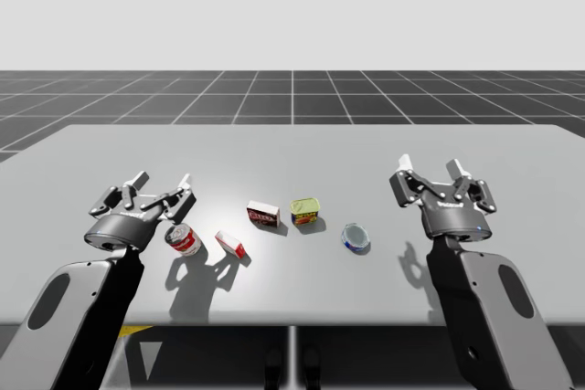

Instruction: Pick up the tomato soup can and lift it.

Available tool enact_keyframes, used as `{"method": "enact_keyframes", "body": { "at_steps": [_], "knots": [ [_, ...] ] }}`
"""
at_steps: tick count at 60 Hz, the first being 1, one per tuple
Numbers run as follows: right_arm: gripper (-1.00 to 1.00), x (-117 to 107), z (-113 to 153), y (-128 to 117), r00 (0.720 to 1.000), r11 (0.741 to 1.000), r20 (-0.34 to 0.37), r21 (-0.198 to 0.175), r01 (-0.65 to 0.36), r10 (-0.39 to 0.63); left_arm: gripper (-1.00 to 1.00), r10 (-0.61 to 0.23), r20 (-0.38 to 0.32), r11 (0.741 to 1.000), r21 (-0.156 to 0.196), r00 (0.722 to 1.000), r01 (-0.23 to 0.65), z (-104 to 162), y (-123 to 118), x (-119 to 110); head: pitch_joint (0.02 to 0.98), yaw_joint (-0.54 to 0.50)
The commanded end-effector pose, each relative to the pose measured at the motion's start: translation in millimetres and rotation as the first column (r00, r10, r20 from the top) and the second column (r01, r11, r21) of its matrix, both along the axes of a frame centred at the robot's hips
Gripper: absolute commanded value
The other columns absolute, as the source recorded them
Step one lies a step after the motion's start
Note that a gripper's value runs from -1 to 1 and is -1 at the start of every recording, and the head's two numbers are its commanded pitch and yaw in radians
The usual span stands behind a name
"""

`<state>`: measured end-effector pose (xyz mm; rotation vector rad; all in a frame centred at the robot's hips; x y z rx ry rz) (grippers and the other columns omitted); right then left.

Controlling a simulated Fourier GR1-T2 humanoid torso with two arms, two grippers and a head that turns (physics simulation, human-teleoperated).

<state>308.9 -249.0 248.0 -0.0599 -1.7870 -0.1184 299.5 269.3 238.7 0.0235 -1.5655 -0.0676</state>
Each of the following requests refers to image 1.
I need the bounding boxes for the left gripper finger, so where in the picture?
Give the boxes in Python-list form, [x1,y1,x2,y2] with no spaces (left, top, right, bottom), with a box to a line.
[138,173,198,224]
[88,171,151,219]

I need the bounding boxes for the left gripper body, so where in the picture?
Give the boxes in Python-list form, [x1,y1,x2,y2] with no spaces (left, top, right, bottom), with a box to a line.
[83,204,168,253]

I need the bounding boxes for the red and white carton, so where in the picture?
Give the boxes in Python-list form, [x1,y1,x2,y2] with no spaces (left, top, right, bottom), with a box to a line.
[214,229,248,259]

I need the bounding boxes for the blue flat can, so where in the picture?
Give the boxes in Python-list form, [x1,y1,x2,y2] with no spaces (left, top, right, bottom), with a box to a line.
[340,222,371,254]

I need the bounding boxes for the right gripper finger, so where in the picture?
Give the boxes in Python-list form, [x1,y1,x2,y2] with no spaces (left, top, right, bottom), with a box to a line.
[388,153,441,209]
[446,158,499,217]

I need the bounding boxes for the red and white can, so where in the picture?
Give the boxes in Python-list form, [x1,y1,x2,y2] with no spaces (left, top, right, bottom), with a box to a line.
[164,222,203,258]

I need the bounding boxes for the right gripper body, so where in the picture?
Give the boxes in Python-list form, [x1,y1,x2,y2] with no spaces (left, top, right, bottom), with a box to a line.
[419,182,494,242]

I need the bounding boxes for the green and blue rectangular can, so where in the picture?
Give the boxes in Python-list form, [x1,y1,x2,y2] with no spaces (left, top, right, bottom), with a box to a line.
[290,196,322,227]

